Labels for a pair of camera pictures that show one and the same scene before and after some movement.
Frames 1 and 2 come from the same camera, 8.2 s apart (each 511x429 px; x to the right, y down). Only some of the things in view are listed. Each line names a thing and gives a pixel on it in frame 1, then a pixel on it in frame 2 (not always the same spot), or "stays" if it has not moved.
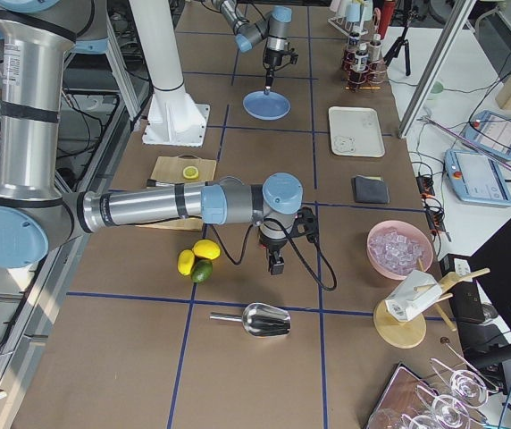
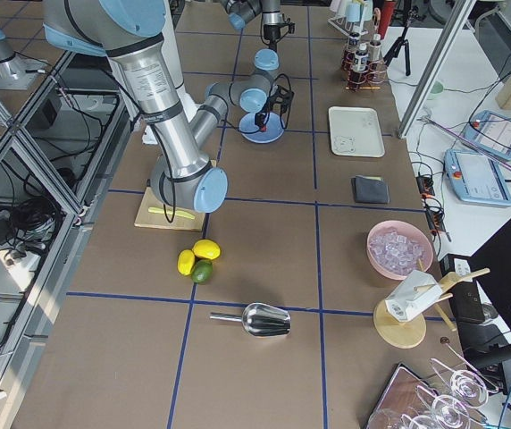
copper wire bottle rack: x=372 y=79 stays
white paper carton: x=417 y=292 stays
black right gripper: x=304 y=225 to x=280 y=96
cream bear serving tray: x=356 y=131 stays
